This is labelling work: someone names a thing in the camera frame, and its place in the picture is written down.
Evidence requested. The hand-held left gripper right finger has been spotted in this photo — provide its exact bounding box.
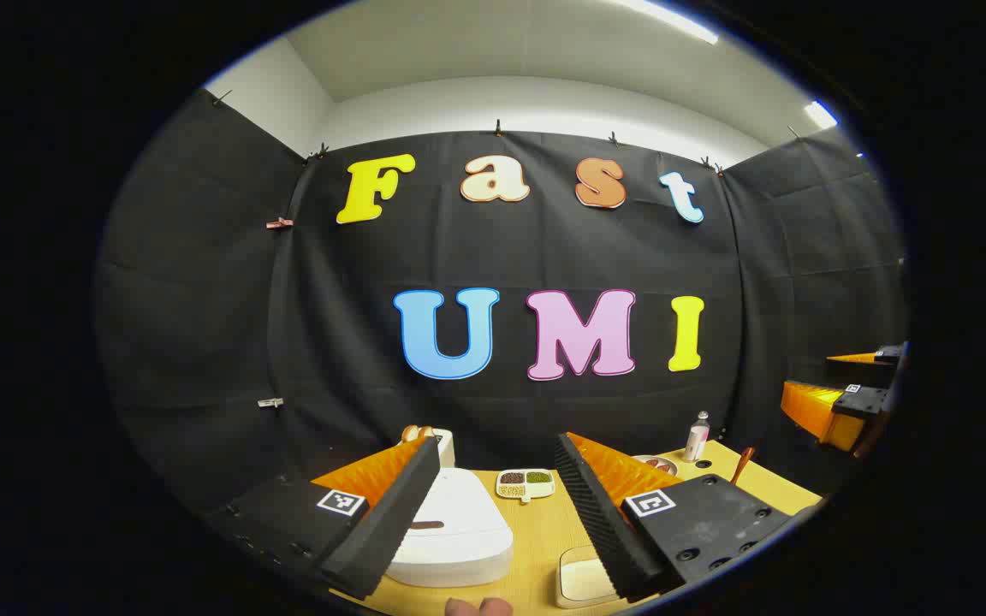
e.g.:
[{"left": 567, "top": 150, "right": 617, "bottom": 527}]
[{"left": 555, "top": 432, "right": 802, "bottom": 601}]

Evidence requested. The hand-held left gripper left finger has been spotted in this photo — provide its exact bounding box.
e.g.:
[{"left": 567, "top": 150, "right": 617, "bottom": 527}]
[{"left": 204, "top": 436, "right": 443, "bottom": 600}]

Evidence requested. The white rice cooker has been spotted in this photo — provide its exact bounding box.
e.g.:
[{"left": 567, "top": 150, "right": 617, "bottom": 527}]
[{"left": 386, "top": 466, "right": 515, "bottom": 589}]

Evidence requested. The translucent white square tray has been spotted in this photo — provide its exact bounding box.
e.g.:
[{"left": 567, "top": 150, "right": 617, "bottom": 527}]
[{"left": 555, "top": 546, "right": 622, "bottom": 610}]

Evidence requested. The white toaster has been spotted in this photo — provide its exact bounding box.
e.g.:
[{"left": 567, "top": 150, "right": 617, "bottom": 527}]
[{"left": 425, "top": 428, "right": 457, "bottom": 470}]

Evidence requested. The white divided bean dish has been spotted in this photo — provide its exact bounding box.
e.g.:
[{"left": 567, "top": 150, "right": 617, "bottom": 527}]
[{"left": 496, "top": 468, "right": 556, "bottom": 504}]

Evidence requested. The small pink label bottle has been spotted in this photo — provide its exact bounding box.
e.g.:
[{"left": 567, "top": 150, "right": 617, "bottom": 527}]
[{"left": 684, "top": 411, "right": 711, "bottom": 464}]

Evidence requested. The black backdrop cloth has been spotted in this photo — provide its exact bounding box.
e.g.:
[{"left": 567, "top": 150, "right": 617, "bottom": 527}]
[{"left": 95, "top": 90, "right": 909, "bottom": 531}]

